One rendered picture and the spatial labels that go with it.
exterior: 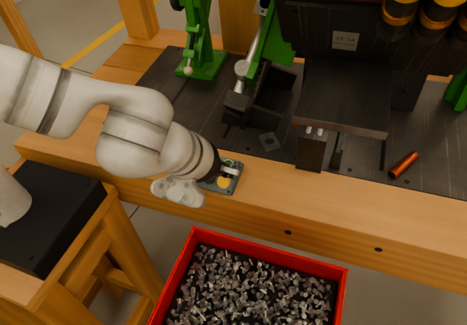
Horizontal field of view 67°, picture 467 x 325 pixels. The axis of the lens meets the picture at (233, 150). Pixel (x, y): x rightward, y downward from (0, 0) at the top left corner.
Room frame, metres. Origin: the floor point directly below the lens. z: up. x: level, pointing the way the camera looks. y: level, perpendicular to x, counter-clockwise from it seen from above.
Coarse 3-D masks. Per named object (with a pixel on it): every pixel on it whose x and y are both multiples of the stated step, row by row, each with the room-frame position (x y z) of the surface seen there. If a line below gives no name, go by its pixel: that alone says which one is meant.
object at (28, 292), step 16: (32, 160) 0.69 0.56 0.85; (112, 192) 0.55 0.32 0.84; (96, 224) 0.48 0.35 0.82; (80, 240) 0.43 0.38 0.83; (64, 256) 0.39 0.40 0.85; (0, 272) 0.36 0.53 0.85; (16, 272) 0.36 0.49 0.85; (0, 288) 0.32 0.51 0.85; (16, 288) 0.32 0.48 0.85; (32, 288) 0.32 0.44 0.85; (48, 288) 0.33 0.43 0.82; (16, 304) 0.30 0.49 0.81; (32, 304) 0.29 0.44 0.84
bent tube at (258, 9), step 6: (258, 0) 0.76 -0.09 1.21; (264, 0) 0.78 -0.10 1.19; (258, 6) 0.75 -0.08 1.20; (264, 6) 0.81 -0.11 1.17; (258, 12) 0.74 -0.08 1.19; (264, 12) 0.74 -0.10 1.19; (264, 18) 0.80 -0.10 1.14; (258, 24) 0.83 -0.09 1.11; (258, 30) 0.82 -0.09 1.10; (258, 36) 0.82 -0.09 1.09; (252, 42) 0.82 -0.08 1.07; (258, 42) 0.81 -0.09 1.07; (252, 48) 0.81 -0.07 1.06; (252, 54) 0.79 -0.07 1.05; (240, 84) 0.74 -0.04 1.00; (246, 84) 0.74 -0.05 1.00; (234, 90) 0.74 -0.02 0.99; (240, 90) 0.73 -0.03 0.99
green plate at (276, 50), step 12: (276, 12) 0.67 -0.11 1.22; (264, 24) 0.66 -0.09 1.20; (276, 24) 0.67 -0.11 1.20; (264, 36) 0.66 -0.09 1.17; (276, 36) 0.67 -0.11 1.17; (264, 48) 0.68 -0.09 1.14; (276, 48) 0.67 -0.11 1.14; (288, 48) 0.66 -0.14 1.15; (276, 60) 0.67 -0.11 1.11; (288, 60) 0.65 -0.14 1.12
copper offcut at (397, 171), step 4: (412, 152) 0.53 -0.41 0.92; (408, 156) 0.51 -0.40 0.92; (412, 156) 0.51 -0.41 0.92; (416, 156) 0.51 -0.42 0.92; (400, 160) 0.51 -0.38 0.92; (404, 160) 0.50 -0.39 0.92; (408, 160) 0.50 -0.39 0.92; (412, 160) 0.50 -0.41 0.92; (400, 164) 0.49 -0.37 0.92; (404, 164) 0.49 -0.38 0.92; (408, 164) 0.49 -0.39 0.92; (392, 168) 0.49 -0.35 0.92; (396, 168) 0.48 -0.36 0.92; (400, 168) 0.48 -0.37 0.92; (404, 168) 0.48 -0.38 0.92; (388, 172) 0.48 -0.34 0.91; (392, 172) 0.47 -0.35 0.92; (396, 172) 0.47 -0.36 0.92; (400, 172) 0.47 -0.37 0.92; (392, 176) 0.47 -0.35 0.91; (396, 176) 0.46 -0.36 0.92
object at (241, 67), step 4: (240, 60) 0.70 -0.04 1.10; (244, 60) 0.70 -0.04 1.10; (236, 64) 0.70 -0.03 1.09; (240, 64) 0.69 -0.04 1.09; (244, 64) 0.69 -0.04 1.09; (248, 64) 0.69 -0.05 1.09; (236, 68) 0.69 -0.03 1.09; (240, 68) 0.69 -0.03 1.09; (244, 68) 0.69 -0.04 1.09; (248, 68) 0.68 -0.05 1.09; (236, 72) 0.68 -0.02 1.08; (240, 72) 0.68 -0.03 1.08; (244, 72) 0.68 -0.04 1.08; (236, 76) 0.73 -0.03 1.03; (240, 76) 0.69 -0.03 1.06; (244, 76) 0.69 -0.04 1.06; (240, 80) 0.72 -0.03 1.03; (244, 80) 0.72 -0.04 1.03
